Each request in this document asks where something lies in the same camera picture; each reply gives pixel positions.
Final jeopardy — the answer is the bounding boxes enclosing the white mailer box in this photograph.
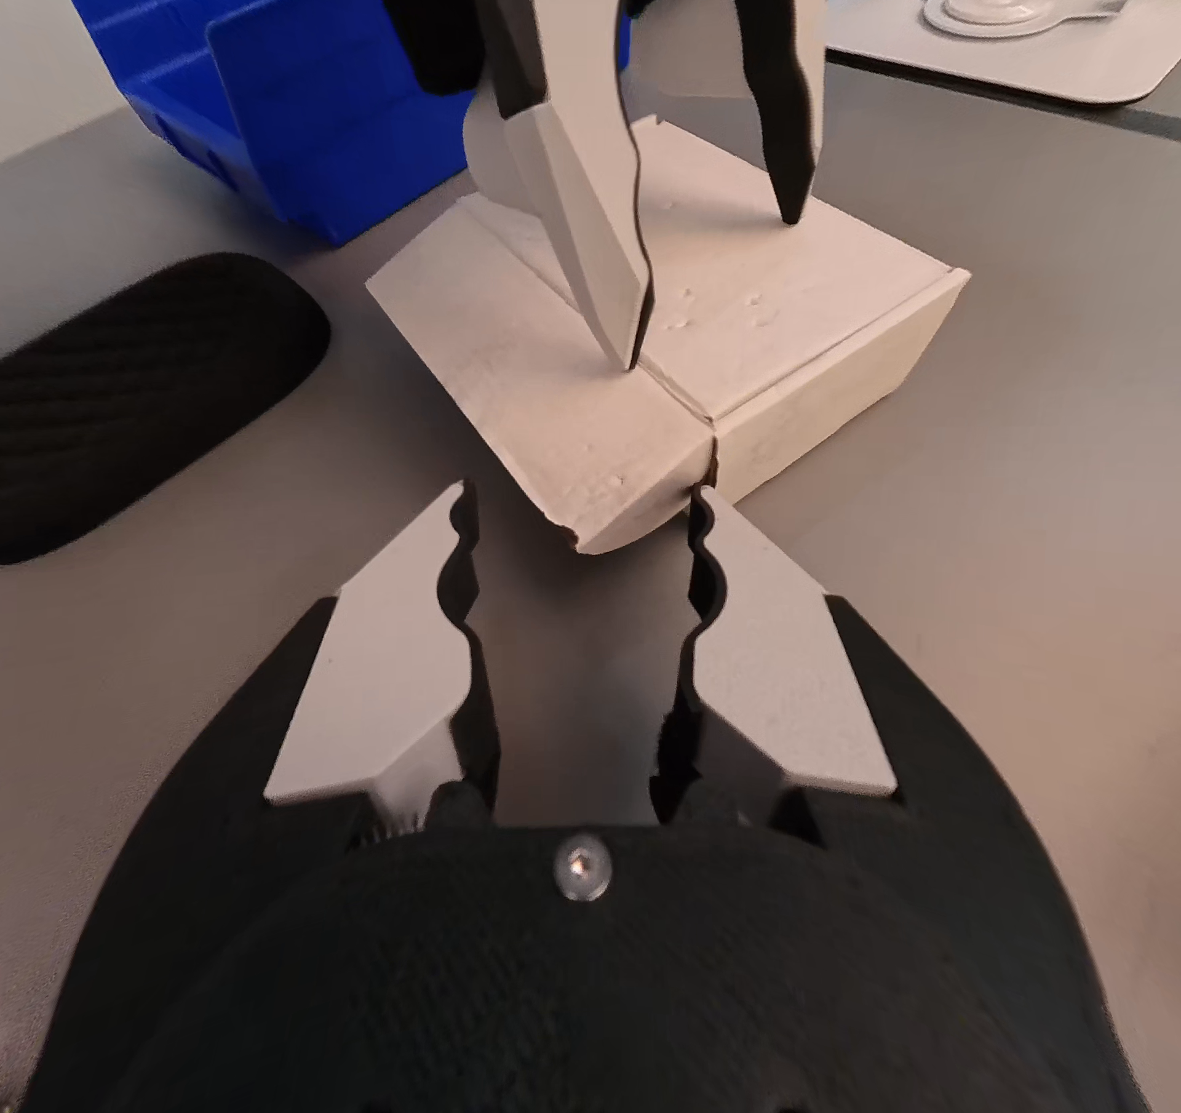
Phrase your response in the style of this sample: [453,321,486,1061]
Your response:
[366,111,974,554]

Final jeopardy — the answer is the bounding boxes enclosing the black mesh wrist rest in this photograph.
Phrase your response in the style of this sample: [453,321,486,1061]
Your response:
[0,251,333,566]

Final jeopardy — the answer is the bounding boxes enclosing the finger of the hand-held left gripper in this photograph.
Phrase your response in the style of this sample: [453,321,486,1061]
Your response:
[706,0,827,228]
[502,0,659,370]

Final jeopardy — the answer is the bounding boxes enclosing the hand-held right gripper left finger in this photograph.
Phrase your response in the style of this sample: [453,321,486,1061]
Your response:
[262,480,504,827]

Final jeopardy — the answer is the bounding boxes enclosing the blue plastic bin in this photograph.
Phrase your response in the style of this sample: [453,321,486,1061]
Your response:
[56,0,639,250]

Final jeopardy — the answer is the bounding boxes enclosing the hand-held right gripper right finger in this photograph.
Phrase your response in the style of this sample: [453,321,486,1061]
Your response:
[649,483,901,822]

